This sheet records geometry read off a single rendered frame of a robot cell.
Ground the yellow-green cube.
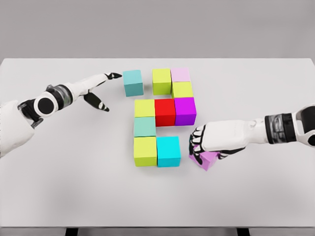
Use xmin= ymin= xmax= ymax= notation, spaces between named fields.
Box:
xmin=134 ymin=99 xmax=156 ymax=118
xmin=152 ymin=68 xmax=172 ymax=96
xmin=133 ymin=136 xmax=158 ymax=168
xmin=171 ymin=81 xmax=194 ymax=99

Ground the pale teal cube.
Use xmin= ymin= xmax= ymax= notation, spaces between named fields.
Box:
xmin=122 ymin=69 xmax=144 ymax=97

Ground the red cube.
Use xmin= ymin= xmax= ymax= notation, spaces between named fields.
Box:
xmin=154 ymin=98 xmax=176 ymax=127

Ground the pale pink cube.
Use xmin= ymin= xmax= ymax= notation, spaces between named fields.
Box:
xmin=170 ymin=67 xmax=192 ymax=83

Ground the orchid pink cube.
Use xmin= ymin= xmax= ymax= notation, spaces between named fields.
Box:
xmin=189 ymin=145 xmax=221 ymax=172

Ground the bright cyan cube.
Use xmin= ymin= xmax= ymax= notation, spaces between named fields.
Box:
xmin=156 ymin=136 xmax=182 ymax=168

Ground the mint green cube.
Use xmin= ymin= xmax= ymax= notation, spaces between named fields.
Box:
xmin=133 ymin=117 xmax=157 ymax=138

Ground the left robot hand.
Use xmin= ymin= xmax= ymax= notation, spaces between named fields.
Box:
xmin=78 ymin=72 xmax=123 ymax=113

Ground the purple cube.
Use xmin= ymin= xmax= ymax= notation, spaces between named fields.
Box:
xmin=174 ymin=97 xmax=197 ymax=126

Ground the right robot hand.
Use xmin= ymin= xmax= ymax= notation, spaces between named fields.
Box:
xmin=188 ymin=120 xmax=254 ymax=166

